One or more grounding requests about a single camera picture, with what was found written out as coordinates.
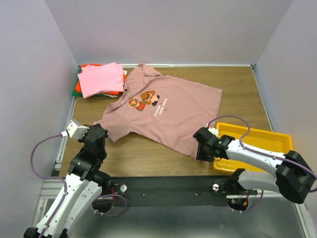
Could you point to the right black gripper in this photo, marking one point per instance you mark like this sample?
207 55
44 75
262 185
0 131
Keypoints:
201 150

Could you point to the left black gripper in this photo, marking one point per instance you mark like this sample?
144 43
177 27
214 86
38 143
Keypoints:
98 131

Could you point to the dusty pink graphic t-shirt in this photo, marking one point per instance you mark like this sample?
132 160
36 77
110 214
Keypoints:
162 108

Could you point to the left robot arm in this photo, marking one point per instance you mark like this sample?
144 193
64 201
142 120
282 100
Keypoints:
83 183

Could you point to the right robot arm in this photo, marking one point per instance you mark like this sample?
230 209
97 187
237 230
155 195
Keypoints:
285 173

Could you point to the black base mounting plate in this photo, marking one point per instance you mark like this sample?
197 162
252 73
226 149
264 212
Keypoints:
170 192

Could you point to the folded orange t-shirt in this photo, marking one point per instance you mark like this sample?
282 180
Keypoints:
81 88

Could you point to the folded pink t-shirt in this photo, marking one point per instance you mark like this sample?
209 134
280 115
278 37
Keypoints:
101 79

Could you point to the yellow plastic tray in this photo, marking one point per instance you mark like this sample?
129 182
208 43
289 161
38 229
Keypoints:
271 141

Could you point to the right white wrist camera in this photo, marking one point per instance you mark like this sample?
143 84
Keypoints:
214 131

